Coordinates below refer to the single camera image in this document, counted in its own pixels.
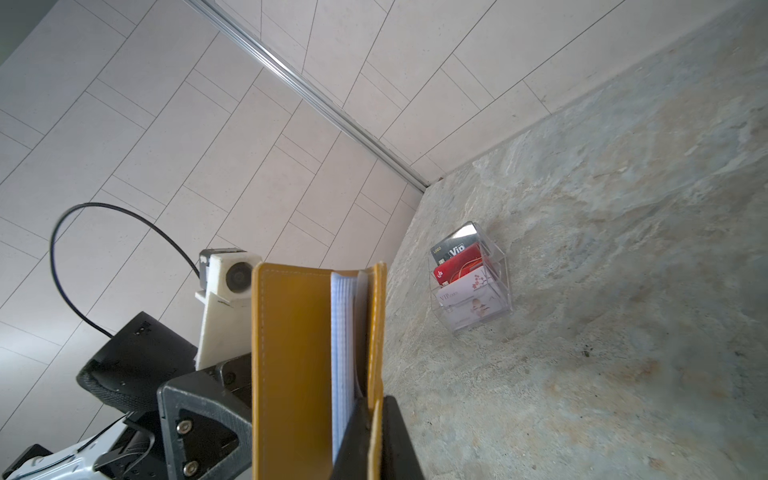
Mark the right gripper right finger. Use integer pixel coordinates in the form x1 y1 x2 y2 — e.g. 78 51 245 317
381 395 425 480

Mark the clear acrylic card box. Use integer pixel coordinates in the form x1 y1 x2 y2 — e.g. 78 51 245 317
429 221 512 332

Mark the yellow leather card holder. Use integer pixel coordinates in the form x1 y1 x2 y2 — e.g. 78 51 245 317
250 261 389 480

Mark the black VIP card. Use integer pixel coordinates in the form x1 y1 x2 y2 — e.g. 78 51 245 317
430 221 478 265

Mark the white pink card in box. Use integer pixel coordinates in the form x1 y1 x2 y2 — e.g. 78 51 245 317
436 266 509 331

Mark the left camera thin black cable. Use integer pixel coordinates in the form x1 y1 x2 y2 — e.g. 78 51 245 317
49 202 202 340

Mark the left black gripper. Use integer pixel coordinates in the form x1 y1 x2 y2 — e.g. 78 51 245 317
2 312 253 479

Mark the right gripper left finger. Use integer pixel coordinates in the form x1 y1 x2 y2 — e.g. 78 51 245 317
330 398 373 480

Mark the red card in box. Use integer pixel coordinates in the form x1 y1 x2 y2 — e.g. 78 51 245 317
433 242 483 286

